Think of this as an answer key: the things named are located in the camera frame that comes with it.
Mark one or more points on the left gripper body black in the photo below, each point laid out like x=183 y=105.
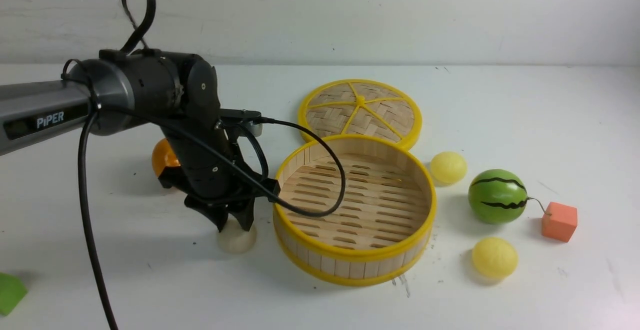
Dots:
x=211 y=163

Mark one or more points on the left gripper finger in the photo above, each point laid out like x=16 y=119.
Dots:
x=243 y=212
x=217 y=214

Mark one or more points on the white bun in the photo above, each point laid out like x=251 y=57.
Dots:
x=232 y=239

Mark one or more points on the yellow bun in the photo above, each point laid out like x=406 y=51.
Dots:
x=494 y=258
x=448 y=167

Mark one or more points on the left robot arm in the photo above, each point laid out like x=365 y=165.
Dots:
x=178 y=88

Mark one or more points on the bamboo steamer tray yellow rims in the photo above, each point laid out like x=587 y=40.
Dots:
x=383 y=224

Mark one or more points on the woven bamboo steamer lid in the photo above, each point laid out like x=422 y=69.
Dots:
x=362 y=107

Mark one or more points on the orange toy tangerine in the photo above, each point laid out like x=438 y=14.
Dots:
x=163 y=157

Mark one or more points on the green block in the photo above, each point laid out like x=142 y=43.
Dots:
x=12 y=292

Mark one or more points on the green toy watermelon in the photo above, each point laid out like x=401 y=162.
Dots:
x=498 y=197

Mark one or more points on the orange foam cube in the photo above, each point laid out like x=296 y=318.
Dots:
x=559 y=222

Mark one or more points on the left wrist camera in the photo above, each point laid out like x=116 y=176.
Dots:
x=251 y=120

